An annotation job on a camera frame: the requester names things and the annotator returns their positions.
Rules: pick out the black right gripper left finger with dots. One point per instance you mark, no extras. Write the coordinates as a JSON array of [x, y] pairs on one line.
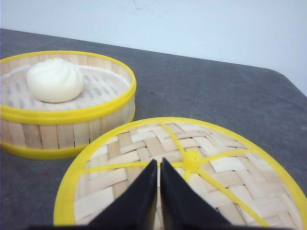
[[135, 208]]

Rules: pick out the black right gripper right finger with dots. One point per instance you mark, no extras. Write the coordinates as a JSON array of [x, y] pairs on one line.
[[182, 208]]

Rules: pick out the bamboo steamer lid yellow rim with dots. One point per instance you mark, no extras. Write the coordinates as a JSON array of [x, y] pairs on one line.
[[236, 177]]

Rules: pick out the bamboo steamer basket one bun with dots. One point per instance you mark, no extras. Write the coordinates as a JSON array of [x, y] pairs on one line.
[[34, 129]]

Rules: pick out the white steamed bun yellow top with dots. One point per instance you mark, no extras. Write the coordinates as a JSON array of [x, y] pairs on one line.
[[55, 80]]

